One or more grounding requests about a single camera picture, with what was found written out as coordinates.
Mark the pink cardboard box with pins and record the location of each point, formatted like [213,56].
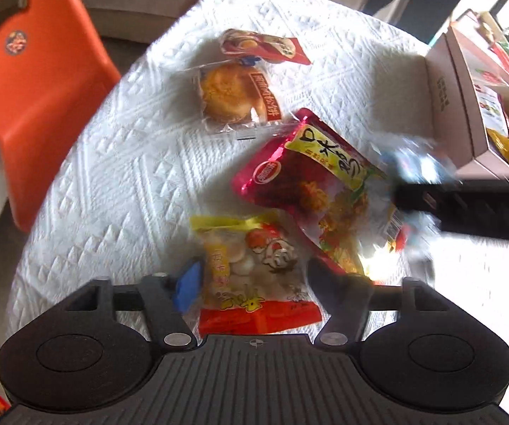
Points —
[453,97]

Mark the small red snack packet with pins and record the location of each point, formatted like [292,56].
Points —
[272,46]

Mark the yellow red snack packet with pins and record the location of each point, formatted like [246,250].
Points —
[254,270]

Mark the blue white snack packet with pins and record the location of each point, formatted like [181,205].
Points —
[413,164]

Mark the clear pastry packet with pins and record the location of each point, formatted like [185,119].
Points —
[232,93]

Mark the white textured tablecloth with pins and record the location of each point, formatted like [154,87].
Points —
[126,164]

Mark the orange plastic chair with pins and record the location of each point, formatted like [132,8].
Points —
[37,97]

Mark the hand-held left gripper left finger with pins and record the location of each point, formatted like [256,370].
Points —
[189,288]

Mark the grey sofa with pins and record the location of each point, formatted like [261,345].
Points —
[126,9]

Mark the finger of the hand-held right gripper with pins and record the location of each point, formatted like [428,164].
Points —
[471,206]

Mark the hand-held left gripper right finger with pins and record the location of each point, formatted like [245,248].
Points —
[325,280]

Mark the large red snack bag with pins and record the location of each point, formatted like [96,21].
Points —
[290,177]

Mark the green white packet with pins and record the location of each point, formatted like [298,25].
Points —
[493,106]

